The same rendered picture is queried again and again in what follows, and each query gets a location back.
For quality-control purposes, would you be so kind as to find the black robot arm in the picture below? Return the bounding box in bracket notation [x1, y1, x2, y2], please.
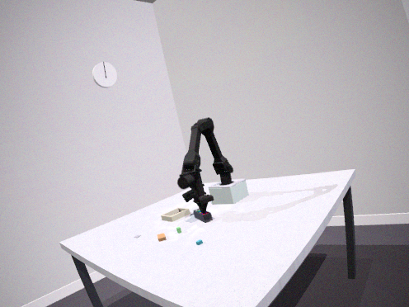
[177, 117, 234, 202]

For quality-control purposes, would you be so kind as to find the beige square tray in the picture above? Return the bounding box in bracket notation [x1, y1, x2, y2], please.
[161, 207, 190, 222]

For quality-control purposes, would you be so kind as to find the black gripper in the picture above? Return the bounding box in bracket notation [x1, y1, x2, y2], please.
[190, 182, 214, 214]

